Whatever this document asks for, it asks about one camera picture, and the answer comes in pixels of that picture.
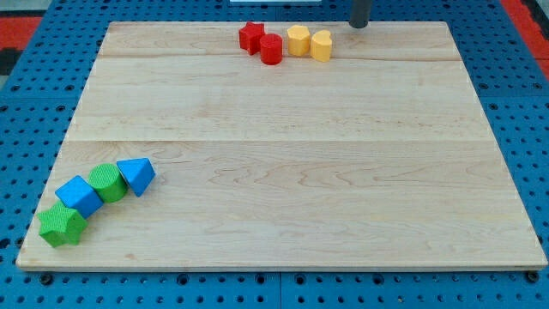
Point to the light wooden board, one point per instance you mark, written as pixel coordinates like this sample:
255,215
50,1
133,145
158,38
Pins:
381,159

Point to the red cylinder block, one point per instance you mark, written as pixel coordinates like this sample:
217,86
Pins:
271,45

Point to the yellow heart block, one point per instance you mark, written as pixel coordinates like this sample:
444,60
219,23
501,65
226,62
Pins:
321,46

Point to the red star block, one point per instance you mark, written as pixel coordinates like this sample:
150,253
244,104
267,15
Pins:
249,37

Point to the yellow hexagon block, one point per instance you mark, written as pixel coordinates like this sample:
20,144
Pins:
298,40

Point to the blue triangle block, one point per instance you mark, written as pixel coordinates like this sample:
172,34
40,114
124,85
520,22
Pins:
138,174

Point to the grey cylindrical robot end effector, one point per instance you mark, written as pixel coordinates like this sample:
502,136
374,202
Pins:
360,13

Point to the green cylinder block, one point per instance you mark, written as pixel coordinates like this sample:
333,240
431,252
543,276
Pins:
107,181

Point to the blue cube block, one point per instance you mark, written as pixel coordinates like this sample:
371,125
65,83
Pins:
79,195

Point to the green star block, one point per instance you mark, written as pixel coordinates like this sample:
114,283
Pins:
60,225

